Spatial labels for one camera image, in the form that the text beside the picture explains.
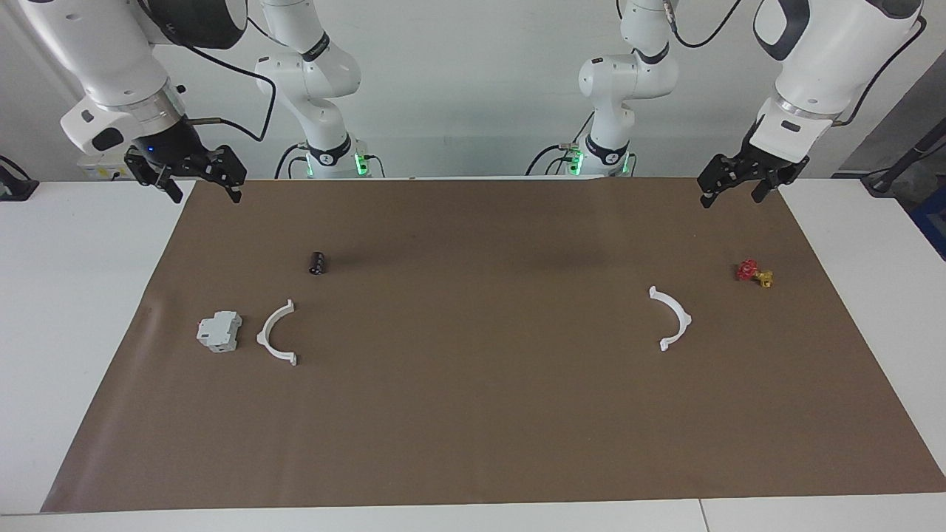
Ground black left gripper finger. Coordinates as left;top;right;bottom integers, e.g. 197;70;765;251
697;154;749;209
751;161;810;204

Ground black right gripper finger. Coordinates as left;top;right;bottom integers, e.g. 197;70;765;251
194;145;248;204
124;146;183;204

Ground white half-ring pipe clamp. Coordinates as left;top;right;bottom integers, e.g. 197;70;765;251
649;286;693;352
256;299;298;366

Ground white power strip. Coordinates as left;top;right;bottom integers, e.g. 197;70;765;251
78;155;135;181

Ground red and yellow valve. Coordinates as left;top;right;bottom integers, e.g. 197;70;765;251
735;259;775;289

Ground black stand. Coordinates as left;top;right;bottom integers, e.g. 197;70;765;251
861;118;946;197

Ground white circuit breaker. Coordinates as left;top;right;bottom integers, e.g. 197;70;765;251
196;310;243;353

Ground blue crate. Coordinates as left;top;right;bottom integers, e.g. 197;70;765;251
911;205;946;261

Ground brown paper mat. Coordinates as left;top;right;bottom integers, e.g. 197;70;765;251
41;177;946;513

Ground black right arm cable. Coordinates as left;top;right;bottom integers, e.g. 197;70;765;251
152;15;278;143

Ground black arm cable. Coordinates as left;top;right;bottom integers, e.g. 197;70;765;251
152;15;278;143
665;0;928;126

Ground black base cable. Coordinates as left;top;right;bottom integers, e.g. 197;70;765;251
275;144;307;180
526;111;596;177

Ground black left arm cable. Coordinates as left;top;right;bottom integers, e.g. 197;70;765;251
665;0;928;126

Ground black clamp mount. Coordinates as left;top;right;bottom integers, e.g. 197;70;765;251
0;155;39;202

